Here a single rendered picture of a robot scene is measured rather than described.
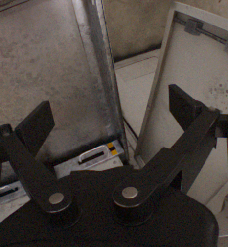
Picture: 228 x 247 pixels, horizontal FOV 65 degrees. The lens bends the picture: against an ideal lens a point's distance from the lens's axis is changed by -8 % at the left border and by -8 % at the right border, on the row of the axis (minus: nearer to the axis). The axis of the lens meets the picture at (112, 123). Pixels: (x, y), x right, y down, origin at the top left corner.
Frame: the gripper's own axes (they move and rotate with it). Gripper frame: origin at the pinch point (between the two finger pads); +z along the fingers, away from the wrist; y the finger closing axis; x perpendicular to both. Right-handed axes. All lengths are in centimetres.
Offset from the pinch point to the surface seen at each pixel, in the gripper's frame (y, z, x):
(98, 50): -2.8, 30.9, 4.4
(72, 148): -17.1, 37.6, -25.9
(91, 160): -11.0, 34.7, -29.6
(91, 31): -3.4, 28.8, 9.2
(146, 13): 27, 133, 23
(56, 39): -11.4, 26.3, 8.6
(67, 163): -19.2, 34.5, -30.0
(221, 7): 103, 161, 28
